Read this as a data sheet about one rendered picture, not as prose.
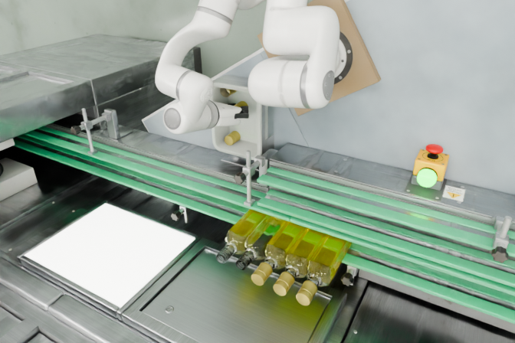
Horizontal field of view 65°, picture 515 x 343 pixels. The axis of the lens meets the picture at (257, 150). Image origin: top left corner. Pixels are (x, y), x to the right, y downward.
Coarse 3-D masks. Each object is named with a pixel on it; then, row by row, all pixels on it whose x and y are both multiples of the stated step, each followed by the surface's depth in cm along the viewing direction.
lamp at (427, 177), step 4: (424, 168) 98; (428, 168) 98; (420, 172) 98; (424, 172) 97; (428, 172) 96; (432, 172) 97; (436, 172) 98; (420, 176) 97; (424, 176) 97; (428, 176) 96; (432, 176) 96; (436, 176) 97; (420, 180) 98; (424, 180) 97; (428, 180) 96; (432, 180) 96; (436, 180) 98; (420, 184) 98; (424, 184) 97; (428, 184) 97; (432, 184) 97
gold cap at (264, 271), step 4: (260, 264) 97; (264, 264) 97; (268, 264) 97; (260, 268) 96; (264, 268) 96; (268, 268) 96; (256, 272) 95; (260, 272) 94; (264, 272) 95; (268, 272) 96; (272, 272) 97; (252, 276) 95; (256, 276) 94; (260, 276) 94; (264, 276) 94; (268, 276) 96; (252, 280) 95; (256, 280) 95; (260, 280) 94; (264, 280) 94; (256, 284) 95; (260, 284) 95
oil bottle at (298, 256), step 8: (304, 232) 106; (312, 232) 106; (320, 232) 106; (304, 240) 103; (312, 240) 103; (320, 240) 103; (296, 248) 100; (304, 248) 100; (312, 248) 100; (288, 256) 98; (296, 256) 98; (304, 256) 98; (288, 264) 98; (296, 264) 96; (304, 264) 97; (304, 272) 97
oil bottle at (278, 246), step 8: (288, 224) 108; (296, 224) 108; (280, 232) 106; (288, 232) 106; (296, 232) 106; (272, 240) 103; (280, 240) 103; (288, 240) 103; (296, 240) 104; (272, 248) 100; (280, 248) 100; (288, 248) 101; (264, 256) 101; (272, 256) 99; (280, 256) 99; (280, 264) 100
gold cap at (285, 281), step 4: (284, 272) 95; (280, 276) 94; (284, 276) 93; (288, 276) 94; (292, 276) 94; (280, 280) 92; (284, 280) 92; (288, 280) 93; (292, 280) 94; (276, 284) 92; (280, 284) 91; (284, 284) 92; (288, 284) 92; (292, 284) 94; (276, 288) 92; (280, 288) 92; (284, 288) 91; (288, 288) 92; (276, 292) 93; (280, 292) 92; (284, 292) 92
